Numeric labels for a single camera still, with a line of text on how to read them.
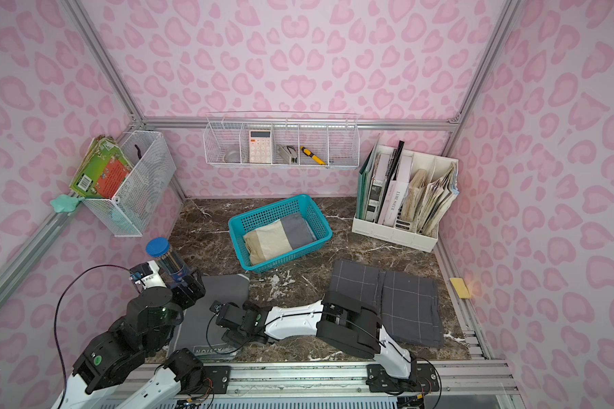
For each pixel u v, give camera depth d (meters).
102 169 0.72
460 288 0.95
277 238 1.04
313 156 0.98
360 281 0.93
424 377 0.71
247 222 1.03
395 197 0.93
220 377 0.74
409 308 0.86
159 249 0.80
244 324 0.63
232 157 0.95
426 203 0.93
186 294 0.59
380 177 0.93
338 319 0.52
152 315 0.46
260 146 0.95
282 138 1.02
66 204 0.62
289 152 0.97
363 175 0.86
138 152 0.90
